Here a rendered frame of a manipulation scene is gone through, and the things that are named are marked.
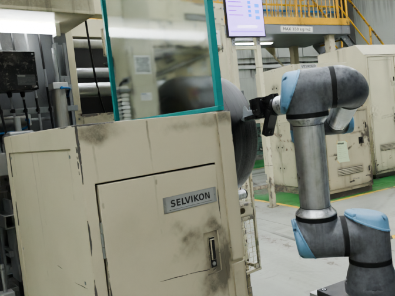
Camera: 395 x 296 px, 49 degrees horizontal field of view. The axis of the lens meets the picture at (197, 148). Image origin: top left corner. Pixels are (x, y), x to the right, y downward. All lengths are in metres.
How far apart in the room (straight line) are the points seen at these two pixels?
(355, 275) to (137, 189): 0.70
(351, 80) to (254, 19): 4.94
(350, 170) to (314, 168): 5.41
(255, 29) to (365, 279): 5.04
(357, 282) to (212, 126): 0.61
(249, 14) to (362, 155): 2.62
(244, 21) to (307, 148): 4.87
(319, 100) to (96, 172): 0.63
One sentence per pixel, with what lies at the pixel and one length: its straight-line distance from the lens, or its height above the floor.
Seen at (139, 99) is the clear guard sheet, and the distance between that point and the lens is 1.37.
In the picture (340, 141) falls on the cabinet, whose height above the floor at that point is 0.79.
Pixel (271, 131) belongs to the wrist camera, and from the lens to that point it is 1.75.
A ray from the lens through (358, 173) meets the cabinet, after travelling 6.76.
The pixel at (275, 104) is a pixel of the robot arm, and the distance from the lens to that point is 1.67.
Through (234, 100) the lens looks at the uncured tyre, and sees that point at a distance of 1.88.
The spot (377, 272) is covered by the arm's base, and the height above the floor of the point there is 0.79.
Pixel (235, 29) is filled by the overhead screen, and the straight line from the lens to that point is 5.92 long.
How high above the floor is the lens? 1.24
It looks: 3 degrees down
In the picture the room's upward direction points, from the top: 6 degrees counter-clockwise
